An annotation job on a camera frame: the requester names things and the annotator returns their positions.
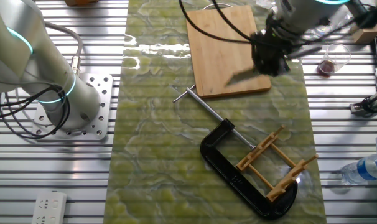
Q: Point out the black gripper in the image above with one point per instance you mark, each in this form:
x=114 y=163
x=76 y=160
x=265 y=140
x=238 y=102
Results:
x=269 y=49

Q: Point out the steel cleaver knife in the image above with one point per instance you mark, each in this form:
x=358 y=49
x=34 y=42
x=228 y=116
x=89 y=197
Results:
x=306 y=51

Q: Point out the bamboo cutting board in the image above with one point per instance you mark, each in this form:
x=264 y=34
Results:
x=219 y=56

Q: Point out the crumpled white tissue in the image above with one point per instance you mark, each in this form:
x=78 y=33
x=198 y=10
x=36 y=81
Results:
x=264 y=3

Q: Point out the glass cup with red liquid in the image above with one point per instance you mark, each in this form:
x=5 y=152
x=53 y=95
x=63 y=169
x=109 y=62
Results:
x=327 y=67

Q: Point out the loose wooden block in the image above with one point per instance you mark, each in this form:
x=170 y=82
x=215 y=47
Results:
x=366 y=35

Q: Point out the wooden peg rack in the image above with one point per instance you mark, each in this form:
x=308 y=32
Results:
x=257 y=149

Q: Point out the black C-clamp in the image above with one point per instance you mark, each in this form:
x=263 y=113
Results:
x=232 y=177

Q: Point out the clear plastic water bottle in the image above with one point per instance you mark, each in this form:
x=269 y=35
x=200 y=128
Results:
x=362 y=169

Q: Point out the green marble pattern mat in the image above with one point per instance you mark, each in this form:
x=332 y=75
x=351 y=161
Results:
x=151 y=155

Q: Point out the brown cardboard box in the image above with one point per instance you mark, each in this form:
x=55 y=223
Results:
x=81 y=2

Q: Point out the white power strip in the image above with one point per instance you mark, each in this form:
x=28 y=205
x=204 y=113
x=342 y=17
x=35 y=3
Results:
x=50 y=208

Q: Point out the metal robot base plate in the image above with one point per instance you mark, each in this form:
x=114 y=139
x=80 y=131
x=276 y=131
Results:
x=101 y=102

